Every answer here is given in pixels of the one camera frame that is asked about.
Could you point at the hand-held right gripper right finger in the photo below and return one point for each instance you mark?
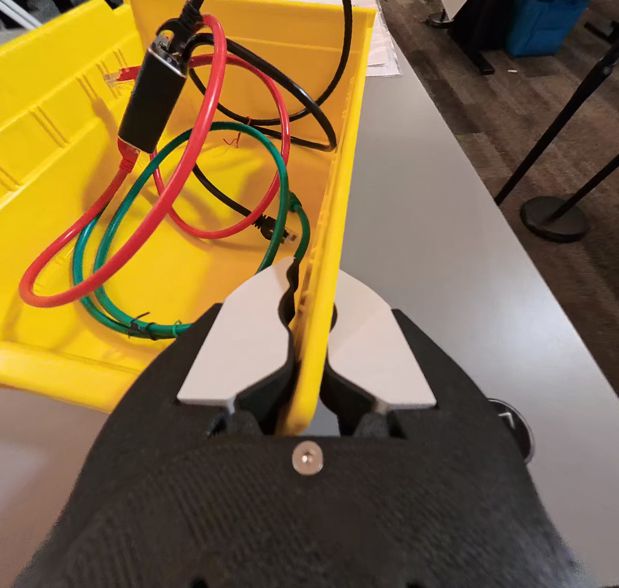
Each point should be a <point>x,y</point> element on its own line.
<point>382,356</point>

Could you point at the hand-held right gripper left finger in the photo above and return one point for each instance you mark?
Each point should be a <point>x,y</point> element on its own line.
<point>232,351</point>

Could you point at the black adapter hub box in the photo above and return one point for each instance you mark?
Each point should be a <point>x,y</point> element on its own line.
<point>150,99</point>

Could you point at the yellow plastic bin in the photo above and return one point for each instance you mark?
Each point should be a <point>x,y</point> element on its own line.
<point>58,114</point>

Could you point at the black round knob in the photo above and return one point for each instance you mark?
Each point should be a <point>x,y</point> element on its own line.
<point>518,428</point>

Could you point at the laminated paper sheets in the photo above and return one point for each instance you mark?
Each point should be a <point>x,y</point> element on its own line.
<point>382,51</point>

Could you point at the blue bag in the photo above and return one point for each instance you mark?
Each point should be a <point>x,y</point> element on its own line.
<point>541,17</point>

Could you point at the black stanchion post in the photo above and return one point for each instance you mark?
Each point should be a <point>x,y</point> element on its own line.
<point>556,119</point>
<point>556,218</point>

